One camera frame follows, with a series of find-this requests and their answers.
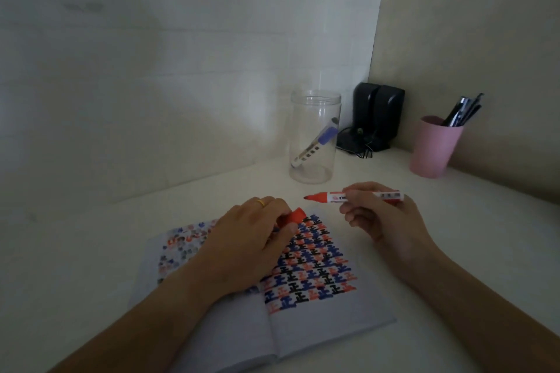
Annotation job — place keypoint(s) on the person's left hand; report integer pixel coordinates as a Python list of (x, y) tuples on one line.
[(245, 246)]

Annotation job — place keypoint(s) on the person's right hand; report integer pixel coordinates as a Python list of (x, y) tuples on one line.
[(389, 228)]

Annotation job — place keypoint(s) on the red marker cap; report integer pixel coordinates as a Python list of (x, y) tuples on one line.
[(292, 217)]

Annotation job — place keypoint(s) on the red marker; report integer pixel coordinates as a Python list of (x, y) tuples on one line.
[(326, 197)]

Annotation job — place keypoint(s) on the patterned notebook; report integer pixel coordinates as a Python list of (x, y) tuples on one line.
[(323, 298)]

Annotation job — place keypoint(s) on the clear plastic jar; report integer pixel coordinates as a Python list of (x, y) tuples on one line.
[(313, 106)]

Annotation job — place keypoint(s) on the person's right forearm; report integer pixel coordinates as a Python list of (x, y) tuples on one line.
[(481, 311)]

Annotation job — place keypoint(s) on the person's left forearm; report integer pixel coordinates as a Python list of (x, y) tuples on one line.
[(144, 324)]

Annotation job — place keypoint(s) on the pink cup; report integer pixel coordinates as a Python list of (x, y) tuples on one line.
[(433, 150)]

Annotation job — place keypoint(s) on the blue marker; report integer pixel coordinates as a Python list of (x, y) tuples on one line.
[(317, 143)]

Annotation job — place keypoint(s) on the bunch of dark pens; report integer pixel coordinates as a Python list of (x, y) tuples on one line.
[(461, 112)]

